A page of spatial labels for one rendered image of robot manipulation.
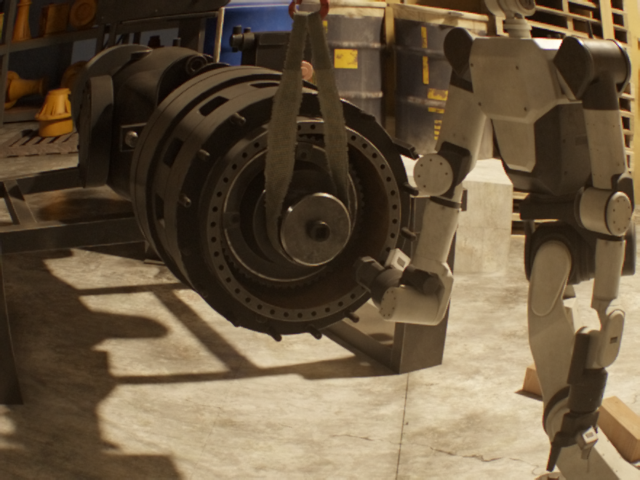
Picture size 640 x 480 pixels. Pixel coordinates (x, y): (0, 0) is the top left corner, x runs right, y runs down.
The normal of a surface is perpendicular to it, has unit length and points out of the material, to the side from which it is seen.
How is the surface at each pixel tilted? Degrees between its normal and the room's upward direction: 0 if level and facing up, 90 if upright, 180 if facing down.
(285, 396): 0
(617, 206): 83
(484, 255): 90
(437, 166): 83
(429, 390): 0
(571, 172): 94
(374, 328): 0
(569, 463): 114
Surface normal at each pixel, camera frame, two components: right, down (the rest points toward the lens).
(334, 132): -0.09, 0.37
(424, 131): -0.54, 0.19
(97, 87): 0.22, -0.68
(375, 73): 0.74, 0.18
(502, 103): -0.91, 0.18
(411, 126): -0.74, 0.15
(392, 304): -0.90, -0.17
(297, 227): 0.36, 0.24
